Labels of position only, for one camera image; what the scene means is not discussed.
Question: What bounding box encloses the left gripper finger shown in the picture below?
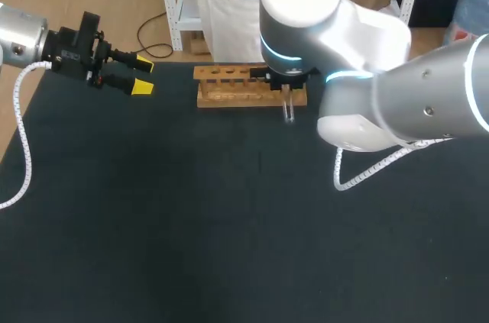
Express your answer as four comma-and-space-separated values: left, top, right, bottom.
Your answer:
102, 74, 155, 97
108, 47, 155, 74

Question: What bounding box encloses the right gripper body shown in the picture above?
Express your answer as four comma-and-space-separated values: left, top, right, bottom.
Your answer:
250, 66, 320, 92

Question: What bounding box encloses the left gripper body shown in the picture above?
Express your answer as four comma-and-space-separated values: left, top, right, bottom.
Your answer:
41, 11, 113, 89

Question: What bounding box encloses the clear glass test tube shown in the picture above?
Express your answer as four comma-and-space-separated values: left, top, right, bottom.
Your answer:
281, 84, 296, 124

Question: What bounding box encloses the wooden test tube rack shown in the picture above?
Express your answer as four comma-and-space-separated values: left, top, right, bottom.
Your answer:
193, 64, 309, 109

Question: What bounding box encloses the person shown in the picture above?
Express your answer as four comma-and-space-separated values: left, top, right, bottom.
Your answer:
196, 0, 274, 64

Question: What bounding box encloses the blue water bottle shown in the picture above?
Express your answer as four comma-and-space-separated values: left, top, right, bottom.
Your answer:
444, 0, 489, 47

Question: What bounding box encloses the black floor cable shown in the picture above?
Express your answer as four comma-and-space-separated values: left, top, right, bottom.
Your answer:
137, 11, 173, 59

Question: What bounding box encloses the white cable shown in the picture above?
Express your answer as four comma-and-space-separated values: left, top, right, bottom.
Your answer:
333, 137, 454, 192
0, 61, 52, 210

